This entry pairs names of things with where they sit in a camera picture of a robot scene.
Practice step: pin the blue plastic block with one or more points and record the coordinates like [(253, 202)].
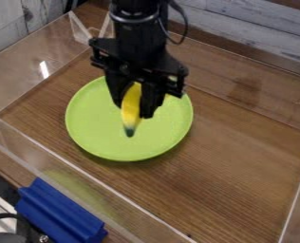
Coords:
[(58, 216)]

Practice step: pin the green round plate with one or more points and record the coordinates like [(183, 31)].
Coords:
[(95, 128)]

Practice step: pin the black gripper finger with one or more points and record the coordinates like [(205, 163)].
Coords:
[(118, 83), (151, 98)]

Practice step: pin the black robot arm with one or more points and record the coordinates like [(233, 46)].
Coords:
[(142, 8)]

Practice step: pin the yellow toy banana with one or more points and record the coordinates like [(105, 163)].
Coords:
[(130, 110)]

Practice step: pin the clear acrylic enclosure wall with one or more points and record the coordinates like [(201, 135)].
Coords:
[(225, 187)]

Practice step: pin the clear acrylic corner bracket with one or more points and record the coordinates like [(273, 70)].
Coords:
[(82, 33)]

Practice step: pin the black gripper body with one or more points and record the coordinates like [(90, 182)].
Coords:
[(135, 52)]

